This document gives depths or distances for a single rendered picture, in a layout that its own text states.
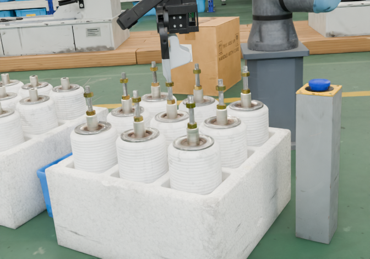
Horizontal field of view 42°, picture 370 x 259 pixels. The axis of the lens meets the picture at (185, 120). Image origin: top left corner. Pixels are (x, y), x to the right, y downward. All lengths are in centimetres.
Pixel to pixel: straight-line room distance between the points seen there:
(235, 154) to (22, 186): 52
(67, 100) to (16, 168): 26
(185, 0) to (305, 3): 47
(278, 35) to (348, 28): 159
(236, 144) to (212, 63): 114
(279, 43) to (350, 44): 154
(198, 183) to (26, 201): 50
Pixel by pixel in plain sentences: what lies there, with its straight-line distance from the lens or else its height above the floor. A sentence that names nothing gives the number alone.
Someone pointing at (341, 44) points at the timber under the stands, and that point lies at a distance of 291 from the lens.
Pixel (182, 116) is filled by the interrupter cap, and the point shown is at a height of 25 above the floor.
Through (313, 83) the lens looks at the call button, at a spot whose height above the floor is 33.
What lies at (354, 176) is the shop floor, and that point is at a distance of 134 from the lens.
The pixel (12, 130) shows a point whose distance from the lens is 119.
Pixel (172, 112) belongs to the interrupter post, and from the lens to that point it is 100.
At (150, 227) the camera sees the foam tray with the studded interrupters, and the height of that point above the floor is 11.
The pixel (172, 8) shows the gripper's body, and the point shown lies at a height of 48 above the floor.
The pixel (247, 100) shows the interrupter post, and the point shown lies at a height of 27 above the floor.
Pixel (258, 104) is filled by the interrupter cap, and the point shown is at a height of 25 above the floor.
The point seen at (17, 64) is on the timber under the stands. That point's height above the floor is 4.
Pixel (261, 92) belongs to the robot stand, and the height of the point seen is 18.
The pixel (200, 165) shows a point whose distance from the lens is 83.
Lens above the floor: 56
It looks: 18 degrees down
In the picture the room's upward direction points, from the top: 4 degrees counter-clockwise
